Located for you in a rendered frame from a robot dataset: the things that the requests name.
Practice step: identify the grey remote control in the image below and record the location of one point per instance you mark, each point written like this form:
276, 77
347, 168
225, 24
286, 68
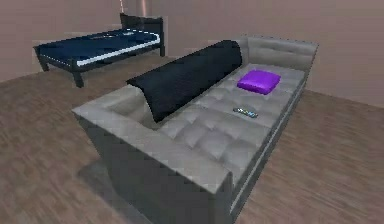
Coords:
245, 112

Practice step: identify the grey tufted sofa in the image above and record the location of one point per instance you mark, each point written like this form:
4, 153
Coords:
213, 140

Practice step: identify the purple square cushion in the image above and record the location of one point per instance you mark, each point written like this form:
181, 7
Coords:
259, 81

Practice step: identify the dark blue bed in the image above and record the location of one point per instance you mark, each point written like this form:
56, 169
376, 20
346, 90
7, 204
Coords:
96, 46

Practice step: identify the black sofa back cushion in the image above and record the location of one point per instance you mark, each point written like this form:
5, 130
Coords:
186, 78

